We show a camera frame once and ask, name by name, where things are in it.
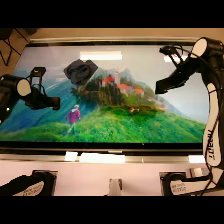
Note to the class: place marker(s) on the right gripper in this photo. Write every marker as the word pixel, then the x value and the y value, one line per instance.
pixel 176 80

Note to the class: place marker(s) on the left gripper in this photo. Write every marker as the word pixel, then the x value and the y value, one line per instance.
pixel 45 100

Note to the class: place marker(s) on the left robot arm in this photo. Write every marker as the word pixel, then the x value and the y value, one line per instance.
pixel 10 87

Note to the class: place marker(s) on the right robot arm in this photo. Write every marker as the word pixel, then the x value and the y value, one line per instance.
pixel 213 110

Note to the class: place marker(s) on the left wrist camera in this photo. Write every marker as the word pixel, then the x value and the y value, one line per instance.
pixel 37 75

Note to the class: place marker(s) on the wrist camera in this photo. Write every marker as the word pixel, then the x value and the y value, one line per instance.
pixel 169 50
pixel 37 75

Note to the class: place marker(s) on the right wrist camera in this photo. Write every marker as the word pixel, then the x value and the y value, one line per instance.
pixel 169 50

